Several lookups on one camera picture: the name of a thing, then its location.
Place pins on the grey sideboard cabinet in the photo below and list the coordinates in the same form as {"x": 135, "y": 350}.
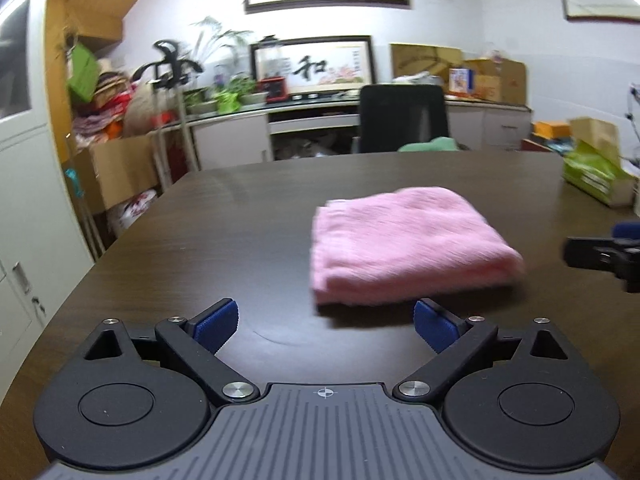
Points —
{"x": 230, "y": 140}

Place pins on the pile of crumpled paper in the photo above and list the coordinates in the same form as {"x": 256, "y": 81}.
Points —
{"x": 315, "y": 147}

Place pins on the printed brown cardboard box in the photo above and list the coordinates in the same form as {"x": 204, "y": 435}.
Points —
{"x": 500, "y": 80}

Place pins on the pile of colourful fabrics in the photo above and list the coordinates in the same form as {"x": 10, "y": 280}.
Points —
{"x": 107, "y": 110}

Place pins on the red blender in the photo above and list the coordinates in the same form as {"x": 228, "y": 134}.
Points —
{"x": 274, "y": 85}

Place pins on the small potted green plant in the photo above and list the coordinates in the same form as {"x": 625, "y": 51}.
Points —
{"x": 240, "y": 91}

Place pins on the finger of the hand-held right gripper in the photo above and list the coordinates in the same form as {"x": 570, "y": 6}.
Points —
{"x": 585, "y": 252}

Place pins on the pink towel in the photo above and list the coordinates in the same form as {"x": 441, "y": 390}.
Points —
{"x": 400, "y": 240}

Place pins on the green plush cushion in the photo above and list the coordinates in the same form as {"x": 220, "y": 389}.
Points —
{"x": 430, "y": 145}

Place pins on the tall leafy potted plant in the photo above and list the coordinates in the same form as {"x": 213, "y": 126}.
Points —
{"x": 220, "y": 40}

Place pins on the white pole coat stand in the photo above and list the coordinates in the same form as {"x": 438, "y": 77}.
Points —
{"x": 170, "y": 67}

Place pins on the bundle of thin metal rods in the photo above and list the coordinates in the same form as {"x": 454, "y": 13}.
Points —
{"x": 87, "y": 215}

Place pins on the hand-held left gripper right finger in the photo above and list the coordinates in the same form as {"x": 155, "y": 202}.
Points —
{"x": 435, "y": 326}

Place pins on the plain brown cardboard box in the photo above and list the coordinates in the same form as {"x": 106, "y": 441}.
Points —
{"x": 597, "y": 135}

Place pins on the framed floral calligraphy picture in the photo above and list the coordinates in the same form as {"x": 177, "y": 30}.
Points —
{"x": 310, "y": 67}

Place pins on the white sack with red print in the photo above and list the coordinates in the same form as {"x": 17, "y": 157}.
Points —
{"x": 132, "y": 210}

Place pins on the green tissue box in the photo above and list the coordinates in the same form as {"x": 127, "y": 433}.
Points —
{"x": 590, "y": 175}

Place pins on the orange box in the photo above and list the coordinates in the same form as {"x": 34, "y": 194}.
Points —
{"x": 550, "y": 129}

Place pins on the large open cardboard box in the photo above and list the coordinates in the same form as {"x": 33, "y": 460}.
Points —
{"x": 120, "y": 165}

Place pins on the small colourful picture box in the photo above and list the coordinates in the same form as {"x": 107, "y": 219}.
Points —
{"x": 460, "y": 81}

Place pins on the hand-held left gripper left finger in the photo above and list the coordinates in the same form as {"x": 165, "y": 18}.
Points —
{"x": 216, "y": 325}

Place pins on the black office chair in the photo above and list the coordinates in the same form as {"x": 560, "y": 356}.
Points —
{"x": 400, "y": 115}

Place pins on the green shopping bag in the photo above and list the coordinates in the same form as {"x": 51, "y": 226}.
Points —
{"x": 82, "y": 75}

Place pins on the white metal cabinet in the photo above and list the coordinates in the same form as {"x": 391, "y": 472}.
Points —
{"x": 30, "y": 185}

